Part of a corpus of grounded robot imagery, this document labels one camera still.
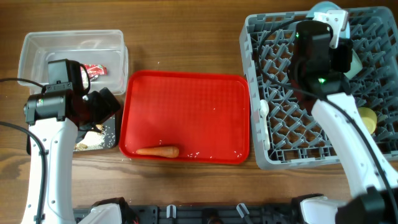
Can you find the black plastic tray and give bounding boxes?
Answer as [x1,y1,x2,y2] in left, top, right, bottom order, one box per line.
[24,91,121,157]

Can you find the left black cable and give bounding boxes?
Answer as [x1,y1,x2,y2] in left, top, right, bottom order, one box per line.
[0,77,49,224]

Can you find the clear plastic bin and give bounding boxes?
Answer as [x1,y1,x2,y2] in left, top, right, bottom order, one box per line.
[17,30,129,95]

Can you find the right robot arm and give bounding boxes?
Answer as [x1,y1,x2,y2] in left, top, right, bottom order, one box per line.
[287,18,397,223]

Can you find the yellow plastic cup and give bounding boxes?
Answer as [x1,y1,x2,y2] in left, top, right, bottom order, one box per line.
[358,107,377,134]

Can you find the light blue plate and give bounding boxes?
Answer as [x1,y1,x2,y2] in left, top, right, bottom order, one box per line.
[306,1,350,39]

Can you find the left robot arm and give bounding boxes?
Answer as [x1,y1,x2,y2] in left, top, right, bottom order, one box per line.
[22,59,121,223]

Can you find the mint green bowl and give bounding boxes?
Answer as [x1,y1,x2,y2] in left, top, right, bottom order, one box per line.
[345,50,363,80]

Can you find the red snack wrapper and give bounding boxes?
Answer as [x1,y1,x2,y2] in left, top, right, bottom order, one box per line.
[81,64,108,81]

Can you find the grey dishwasher rack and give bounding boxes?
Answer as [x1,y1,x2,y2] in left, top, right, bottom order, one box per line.
[239,6,397,170]

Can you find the red serving tray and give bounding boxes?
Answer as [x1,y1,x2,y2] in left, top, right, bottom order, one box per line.
[119,70,250,165]

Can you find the orange carrot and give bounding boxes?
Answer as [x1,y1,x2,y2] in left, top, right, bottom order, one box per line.
[136,146,179,158]

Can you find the rice food scraps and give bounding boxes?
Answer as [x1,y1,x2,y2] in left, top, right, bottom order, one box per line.
[74,124,116,152]

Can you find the white plastic spoon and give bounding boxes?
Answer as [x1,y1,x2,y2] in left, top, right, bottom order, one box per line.
[259,100,271,151]

